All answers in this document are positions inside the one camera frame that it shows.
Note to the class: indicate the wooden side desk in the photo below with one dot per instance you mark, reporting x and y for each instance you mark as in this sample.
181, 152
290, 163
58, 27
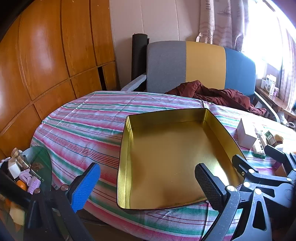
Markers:
275, 102

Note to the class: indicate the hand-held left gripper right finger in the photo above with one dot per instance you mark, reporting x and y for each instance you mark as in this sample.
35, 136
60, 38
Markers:
208, 185

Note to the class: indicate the striped tablecloth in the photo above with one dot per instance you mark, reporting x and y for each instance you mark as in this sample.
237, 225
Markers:
81, 120

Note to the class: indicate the white box with blue label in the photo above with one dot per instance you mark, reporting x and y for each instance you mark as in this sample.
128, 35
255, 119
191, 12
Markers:
269, 84

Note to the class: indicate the black rolled mat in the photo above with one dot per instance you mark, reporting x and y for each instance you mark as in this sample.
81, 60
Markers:
138, 58

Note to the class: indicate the maroon jacket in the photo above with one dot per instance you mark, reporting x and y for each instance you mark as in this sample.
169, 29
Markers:
219, 95

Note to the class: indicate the black basket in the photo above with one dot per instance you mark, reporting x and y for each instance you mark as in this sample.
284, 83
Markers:
7, 178

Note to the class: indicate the green glass side table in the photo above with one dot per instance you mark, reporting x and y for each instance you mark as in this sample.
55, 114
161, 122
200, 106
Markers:
44, 162

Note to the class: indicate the maroon and gold tin tray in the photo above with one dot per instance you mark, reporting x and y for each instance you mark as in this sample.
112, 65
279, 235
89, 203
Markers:
166, 157

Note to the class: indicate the small white box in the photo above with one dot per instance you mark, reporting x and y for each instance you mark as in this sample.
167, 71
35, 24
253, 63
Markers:
13, 170

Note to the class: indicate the plain white box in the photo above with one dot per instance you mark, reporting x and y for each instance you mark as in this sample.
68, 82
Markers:
246, 134

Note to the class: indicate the grey yellow blue armchair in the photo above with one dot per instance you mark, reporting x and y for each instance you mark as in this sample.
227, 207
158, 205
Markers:
166, 64

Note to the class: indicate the light purple socks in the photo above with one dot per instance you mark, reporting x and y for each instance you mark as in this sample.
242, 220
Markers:
32, 184

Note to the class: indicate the green and white box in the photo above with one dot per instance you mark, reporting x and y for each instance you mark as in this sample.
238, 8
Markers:
259, 148

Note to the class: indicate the orange fruit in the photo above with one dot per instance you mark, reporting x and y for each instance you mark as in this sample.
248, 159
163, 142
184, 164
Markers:
21, 185

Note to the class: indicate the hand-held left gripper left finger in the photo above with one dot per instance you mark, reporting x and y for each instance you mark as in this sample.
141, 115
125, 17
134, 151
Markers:
85, 185

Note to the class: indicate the patterned curtain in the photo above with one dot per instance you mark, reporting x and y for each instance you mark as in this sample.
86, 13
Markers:
289, 69
219, 20

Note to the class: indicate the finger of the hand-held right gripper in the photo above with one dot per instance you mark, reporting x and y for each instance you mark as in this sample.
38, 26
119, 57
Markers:
242, 165
275, 151

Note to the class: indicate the purple floral box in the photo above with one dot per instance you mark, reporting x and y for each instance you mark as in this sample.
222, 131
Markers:
276, 92

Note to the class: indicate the glass bottle with cork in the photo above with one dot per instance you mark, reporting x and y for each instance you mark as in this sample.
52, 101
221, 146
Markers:
19, 160

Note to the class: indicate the wooden wardrobe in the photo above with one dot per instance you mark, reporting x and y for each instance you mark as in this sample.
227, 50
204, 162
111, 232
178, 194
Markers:
46, 58

